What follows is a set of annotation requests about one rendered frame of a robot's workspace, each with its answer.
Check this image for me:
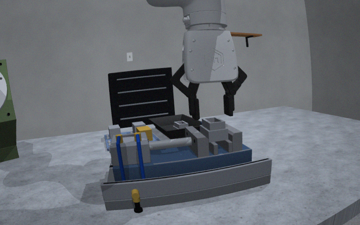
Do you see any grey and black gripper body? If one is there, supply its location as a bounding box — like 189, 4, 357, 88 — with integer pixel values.
182, 27, 238, 83

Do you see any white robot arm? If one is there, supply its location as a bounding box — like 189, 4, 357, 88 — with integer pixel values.
0, 0, 227, 110

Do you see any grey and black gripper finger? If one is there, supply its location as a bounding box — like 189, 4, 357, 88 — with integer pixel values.
221, 66, 247, 116
170, 63, 200, 120

